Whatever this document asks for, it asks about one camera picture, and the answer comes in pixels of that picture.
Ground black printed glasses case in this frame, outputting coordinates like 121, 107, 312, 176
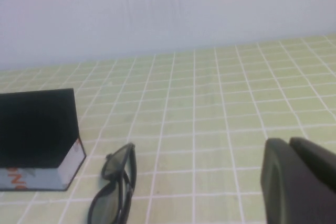
0, 88, 87, 192

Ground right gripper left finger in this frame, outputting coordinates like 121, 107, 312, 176
259, 136, 336, 224

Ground black frame glasses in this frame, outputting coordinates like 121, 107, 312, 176
88, 142, 138, 224

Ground green white grid tablecloth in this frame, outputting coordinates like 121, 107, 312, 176
0, 33, 336, 224

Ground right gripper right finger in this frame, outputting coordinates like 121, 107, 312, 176
288, 136, 336, 191

